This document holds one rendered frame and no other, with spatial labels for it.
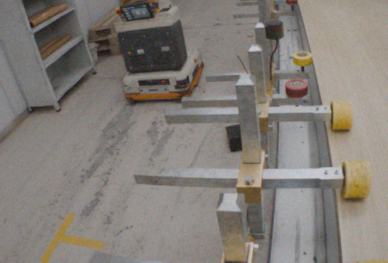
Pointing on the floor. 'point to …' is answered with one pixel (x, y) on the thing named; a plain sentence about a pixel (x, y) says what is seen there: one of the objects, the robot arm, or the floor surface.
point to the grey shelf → (36, 96)
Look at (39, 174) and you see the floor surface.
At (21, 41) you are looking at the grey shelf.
